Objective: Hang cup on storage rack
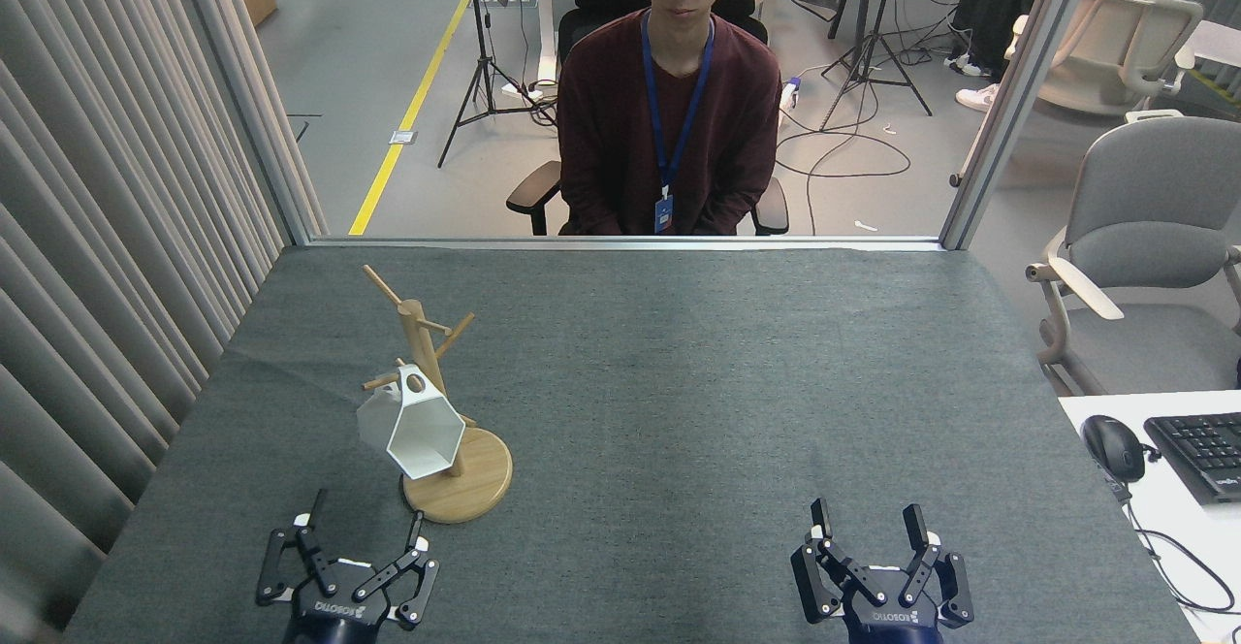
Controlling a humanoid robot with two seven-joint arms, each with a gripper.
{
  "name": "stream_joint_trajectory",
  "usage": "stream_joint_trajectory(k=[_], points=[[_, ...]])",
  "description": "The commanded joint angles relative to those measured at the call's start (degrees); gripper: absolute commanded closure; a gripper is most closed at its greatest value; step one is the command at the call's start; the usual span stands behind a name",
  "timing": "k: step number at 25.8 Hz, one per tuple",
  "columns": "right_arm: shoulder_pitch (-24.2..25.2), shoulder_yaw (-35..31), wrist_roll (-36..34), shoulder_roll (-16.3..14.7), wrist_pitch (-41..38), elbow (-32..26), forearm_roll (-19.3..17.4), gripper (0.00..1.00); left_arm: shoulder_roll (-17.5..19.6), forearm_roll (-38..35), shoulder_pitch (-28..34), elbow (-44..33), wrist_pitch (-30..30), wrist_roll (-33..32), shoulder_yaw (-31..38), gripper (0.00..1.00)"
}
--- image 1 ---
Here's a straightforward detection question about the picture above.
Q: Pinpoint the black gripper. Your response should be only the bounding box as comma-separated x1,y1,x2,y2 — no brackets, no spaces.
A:
790,499,976,644
256,489,440,644

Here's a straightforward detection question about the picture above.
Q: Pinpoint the white hexagonal cup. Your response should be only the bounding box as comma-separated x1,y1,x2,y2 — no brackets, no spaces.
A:
356,364,467,481

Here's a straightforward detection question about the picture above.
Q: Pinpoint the wooden cup rack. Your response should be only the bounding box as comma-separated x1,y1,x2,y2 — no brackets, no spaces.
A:
362,264,514,526

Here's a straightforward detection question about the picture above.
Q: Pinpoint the black computer mouse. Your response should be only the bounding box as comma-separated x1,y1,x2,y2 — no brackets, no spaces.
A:
1082,415,1148,483

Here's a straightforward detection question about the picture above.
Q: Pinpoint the grey felt table cover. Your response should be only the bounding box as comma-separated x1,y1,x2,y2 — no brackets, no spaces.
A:
60,244,1203,644

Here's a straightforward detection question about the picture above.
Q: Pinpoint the white desk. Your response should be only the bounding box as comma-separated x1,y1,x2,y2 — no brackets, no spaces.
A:
1057,390,1241,644

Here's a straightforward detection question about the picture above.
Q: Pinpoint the black keyboard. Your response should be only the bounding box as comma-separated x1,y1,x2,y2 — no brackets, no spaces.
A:
1144,412,1241,506

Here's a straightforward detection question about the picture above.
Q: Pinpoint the beige curtain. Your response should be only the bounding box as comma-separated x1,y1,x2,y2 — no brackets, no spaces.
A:
0,0,292,644

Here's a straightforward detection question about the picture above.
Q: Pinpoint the grey office chair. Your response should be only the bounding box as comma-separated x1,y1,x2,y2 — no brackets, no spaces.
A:
1026,111,1241,398

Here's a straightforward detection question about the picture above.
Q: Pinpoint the seated person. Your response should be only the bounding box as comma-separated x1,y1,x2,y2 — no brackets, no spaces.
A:
556,0,783,237

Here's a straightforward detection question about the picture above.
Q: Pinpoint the black tripod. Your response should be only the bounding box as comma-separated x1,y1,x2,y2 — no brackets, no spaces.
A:
819,0,934,131
437,0,558,170

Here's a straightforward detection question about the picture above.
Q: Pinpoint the beige office chair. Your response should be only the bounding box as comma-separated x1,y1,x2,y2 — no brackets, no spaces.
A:
1003,0,1204,119

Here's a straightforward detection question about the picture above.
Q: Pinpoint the standing person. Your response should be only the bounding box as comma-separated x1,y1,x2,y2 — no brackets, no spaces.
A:
943,0,1058,113

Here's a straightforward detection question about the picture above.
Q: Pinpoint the black mouse cable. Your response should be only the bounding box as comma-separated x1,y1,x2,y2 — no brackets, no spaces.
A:
1096,460,1241,618

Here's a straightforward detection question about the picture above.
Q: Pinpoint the silver table edge rail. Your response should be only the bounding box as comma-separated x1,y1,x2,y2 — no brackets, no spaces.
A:
308,235,943,253

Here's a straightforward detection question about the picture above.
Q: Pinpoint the black floor cable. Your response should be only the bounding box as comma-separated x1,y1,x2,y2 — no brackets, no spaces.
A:
774,62,912,236

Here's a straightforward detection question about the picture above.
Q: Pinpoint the blue lanyard with badge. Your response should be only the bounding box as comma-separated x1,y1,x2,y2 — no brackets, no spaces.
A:
641,12,716,235

